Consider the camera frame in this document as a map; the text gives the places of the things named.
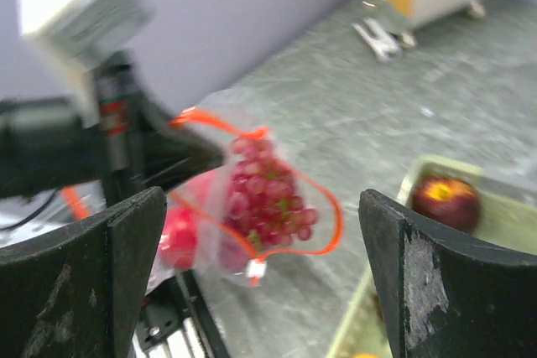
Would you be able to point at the purple sweet potato toy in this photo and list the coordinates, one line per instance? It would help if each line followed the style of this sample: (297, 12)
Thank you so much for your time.
(232, 256)

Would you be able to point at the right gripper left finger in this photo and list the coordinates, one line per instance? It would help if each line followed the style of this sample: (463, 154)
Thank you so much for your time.
(77, 291)

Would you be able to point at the aluminium frame rail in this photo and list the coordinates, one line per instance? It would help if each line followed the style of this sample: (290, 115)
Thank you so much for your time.
(175, 322)

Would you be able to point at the small white grey block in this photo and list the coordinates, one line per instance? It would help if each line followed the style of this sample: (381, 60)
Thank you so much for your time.
(382, 44)

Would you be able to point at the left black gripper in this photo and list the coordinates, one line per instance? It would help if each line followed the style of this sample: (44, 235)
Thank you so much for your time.
(136, 146)

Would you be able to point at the dark red apple toy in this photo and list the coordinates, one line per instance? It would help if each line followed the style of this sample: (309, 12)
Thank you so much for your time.
(450, 201)

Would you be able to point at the purple grape bunch toy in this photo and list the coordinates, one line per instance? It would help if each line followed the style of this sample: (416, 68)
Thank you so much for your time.
(264, 203)

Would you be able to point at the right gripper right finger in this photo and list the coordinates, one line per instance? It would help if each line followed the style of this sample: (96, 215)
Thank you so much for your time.
(444, 293)

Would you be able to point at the orange fruit toy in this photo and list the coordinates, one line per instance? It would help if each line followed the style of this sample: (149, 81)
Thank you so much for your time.
(365, 355)

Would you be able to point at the clear orange zip bag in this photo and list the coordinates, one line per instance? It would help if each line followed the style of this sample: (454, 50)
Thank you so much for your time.
(196, 191)

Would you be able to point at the pale green plastic basket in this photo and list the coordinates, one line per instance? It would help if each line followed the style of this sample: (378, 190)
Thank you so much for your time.
(508, 219)

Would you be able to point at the pink dragon fruit toy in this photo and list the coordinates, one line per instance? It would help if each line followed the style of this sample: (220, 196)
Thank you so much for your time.
(178, 242)

